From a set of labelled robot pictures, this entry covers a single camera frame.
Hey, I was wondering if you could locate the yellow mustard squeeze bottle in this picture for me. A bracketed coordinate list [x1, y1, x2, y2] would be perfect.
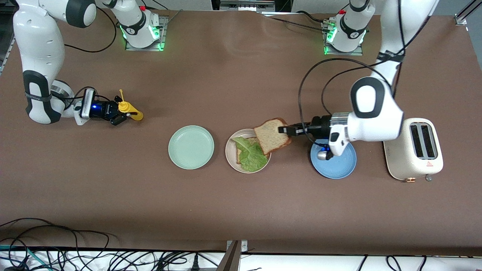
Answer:
[118, 89, 145, 122]

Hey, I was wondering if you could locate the brown bread slice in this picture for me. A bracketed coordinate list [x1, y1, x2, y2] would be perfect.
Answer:
[236, 137, 264, 164]
[254, 117, 293, 155]

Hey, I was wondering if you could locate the green lettuce leaf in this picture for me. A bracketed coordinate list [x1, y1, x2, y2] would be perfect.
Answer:
[231, 136, 268, 173]

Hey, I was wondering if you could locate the beige plate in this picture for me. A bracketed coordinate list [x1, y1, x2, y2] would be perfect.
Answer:
[225, 129, 272, 174]

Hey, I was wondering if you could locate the blue plate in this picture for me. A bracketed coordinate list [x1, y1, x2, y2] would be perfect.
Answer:
[310, 139, 357, 180]

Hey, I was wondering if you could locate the mint green plate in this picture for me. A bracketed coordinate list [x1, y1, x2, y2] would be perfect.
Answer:
[168, 125, 215, 170]

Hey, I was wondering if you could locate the white two-slot toaster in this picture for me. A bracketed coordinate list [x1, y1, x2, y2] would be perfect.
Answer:
[383, 118, 444, 183]

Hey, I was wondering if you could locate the black and silver control box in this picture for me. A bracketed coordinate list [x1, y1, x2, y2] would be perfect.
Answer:
[211, 0, 292, 14]

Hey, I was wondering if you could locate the dark metal profile bar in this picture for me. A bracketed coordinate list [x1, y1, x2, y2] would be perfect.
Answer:
[216, 241, 241, 271]

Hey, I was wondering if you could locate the grey metal base plate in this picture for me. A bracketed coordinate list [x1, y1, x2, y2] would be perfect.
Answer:
[323, 21, 364, 56]
[125, 16, 168, 52]

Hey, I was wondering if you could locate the black braided cable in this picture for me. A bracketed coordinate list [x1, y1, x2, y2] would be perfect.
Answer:
[268, 15, 328, 32]

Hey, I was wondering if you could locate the small metal bracket plate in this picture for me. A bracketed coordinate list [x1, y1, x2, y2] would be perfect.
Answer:
[226, 240, 249, 253]

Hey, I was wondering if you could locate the teal cable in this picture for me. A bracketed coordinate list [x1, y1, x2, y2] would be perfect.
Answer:
[0, 245, 51, 271]

